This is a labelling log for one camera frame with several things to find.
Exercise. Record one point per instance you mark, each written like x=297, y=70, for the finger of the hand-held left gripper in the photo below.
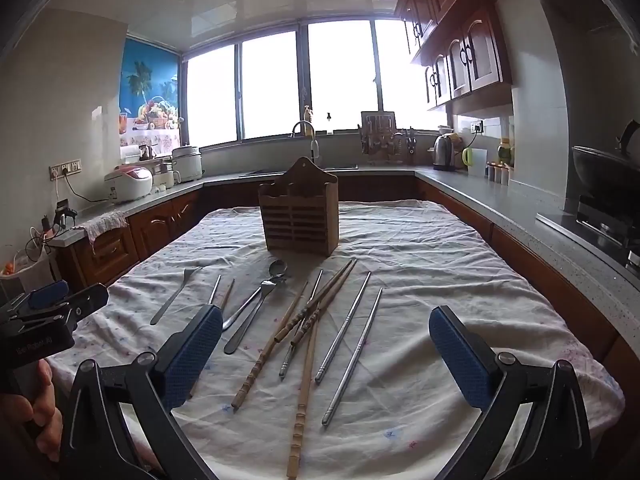
x=47, y=294
x=85, y=301

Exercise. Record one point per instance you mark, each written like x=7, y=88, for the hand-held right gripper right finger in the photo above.
x=460, y=355

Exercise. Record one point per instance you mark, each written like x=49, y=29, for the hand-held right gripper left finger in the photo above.
x=192, y=355

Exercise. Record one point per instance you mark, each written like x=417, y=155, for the metal fork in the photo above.
x=175, y=296

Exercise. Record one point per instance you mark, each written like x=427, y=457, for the thin wooden chopstick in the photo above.
x=228, y=292

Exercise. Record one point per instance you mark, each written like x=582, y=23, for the wooden utensil holder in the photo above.
x=300, y=215

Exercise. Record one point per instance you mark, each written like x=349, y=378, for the person's left hand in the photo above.
x=44, y=410

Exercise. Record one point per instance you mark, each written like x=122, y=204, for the white plastic container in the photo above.
x=30, y=270

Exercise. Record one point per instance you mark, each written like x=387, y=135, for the metal table knife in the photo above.
x=250, y=317

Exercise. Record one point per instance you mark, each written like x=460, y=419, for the light wooden chopstick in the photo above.
x=270, y=345
x=302, y=400

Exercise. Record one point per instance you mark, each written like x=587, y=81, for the white fringed cloth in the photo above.
x=102, y=222

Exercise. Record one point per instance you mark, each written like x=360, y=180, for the small black tripod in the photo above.
x=62, y=212

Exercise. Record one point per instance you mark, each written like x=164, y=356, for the white floral tablecloth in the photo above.
x=425, y=260

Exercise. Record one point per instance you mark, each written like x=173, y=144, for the wooden base cabinets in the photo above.
x=155, y=225

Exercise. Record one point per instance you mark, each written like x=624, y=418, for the metal spoon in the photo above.
x=277, y=268

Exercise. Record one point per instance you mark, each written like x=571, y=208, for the pink and white rice cooker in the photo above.
x=127, y=185

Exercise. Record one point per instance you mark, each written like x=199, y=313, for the small white electric kettle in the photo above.
x=165, y=177

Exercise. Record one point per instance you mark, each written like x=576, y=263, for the grey countertop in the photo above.
x=525, y=210

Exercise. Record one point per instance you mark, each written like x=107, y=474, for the spice jar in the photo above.
x=505, y=176
x=497, y=175
x=490, y=174

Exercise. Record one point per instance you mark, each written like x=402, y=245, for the gas stove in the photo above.
x=600, y=220

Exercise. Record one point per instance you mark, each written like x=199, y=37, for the stainless steel kettle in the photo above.
x=444, y=152

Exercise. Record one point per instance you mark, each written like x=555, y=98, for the green label bottle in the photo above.
x=505, y=152

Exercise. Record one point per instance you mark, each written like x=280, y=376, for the kitchen scissors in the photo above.
x=410, y=142

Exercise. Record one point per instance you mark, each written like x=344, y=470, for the blue fruit print blind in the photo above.
x=150, y=85

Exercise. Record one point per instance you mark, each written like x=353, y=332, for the metal utensil rack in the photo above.
x=380, y=142

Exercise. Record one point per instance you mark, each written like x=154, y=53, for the black wok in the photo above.
x=605, y=170

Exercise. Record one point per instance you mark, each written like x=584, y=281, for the kitchen faucet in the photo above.
x=314, y=152

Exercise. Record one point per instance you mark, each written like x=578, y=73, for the yellow bottle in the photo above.
x=308, y=120

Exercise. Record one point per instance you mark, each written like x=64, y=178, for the clear soap bottle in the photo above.
x=329, y=127

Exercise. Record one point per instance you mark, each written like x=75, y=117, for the large kitchen window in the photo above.
x=270, y=85

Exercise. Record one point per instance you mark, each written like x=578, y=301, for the white wall socket strip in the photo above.
x=65, y=167

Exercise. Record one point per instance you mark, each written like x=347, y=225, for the wall socket with plug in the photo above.
x=478, y=126

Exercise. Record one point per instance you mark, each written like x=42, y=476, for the wooden wall cabinets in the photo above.
x=475, y=55

